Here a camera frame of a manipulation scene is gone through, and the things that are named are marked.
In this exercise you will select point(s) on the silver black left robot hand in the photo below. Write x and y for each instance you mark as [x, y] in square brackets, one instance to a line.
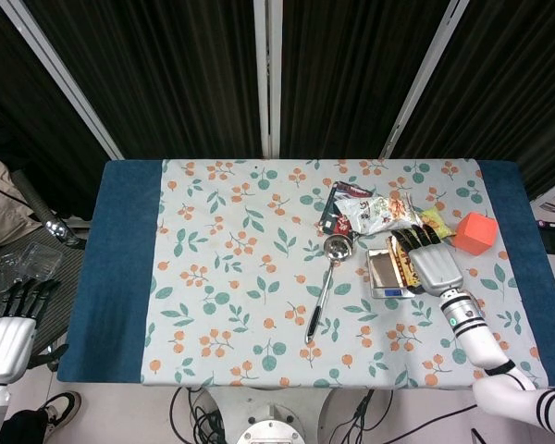
[7, 337]

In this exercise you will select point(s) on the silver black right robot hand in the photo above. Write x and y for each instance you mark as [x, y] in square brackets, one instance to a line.
[437, 268]

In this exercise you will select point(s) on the yellow red box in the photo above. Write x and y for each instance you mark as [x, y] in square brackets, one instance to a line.
[404, 269]

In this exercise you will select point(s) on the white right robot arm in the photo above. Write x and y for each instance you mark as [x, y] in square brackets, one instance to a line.
[481, 342]

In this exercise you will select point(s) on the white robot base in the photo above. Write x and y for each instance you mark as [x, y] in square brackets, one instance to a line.
[270, 427]

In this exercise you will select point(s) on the small digital scale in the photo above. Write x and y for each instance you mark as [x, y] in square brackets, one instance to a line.
[380, 273]

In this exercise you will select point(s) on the yellow green snack packet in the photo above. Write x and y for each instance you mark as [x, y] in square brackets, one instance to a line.
[435, 219]

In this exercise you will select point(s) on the orange cube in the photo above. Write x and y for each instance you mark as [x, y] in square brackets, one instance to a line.
[474, 233]

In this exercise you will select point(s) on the clear plastic container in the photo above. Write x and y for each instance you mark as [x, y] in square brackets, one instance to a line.
[32, 263]

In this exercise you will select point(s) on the white snack bag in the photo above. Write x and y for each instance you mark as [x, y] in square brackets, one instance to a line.
[370, 215]

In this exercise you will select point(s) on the black white sneaker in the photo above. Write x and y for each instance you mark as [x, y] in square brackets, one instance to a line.
[62, 407]

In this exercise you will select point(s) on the black trouser leg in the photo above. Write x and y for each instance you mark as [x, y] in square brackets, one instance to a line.
[23, 427]

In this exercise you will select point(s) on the stainless steel ladle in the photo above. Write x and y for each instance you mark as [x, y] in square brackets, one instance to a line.
[338, 249]

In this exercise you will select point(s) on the dark red packet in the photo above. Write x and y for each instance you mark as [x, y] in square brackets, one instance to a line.
[340, 225]

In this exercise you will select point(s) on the blue table cover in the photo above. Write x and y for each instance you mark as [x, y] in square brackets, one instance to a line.
[115, 268]

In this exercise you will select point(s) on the beige jacket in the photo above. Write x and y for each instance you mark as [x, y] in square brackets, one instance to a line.
[0, 199]

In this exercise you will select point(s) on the black office chair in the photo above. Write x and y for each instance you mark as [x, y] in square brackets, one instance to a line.
[32, 196]

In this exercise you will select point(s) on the floral orange fruit tablecloth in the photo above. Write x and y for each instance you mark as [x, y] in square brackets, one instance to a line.
[240, 287]

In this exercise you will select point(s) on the black pleated curtain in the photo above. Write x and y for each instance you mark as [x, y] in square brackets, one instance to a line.
[166, 69]

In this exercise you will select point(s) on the white frame post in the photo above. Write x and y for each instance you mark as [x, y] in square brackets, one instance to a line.
[425, 78]
[60, 78]
[268, 78]

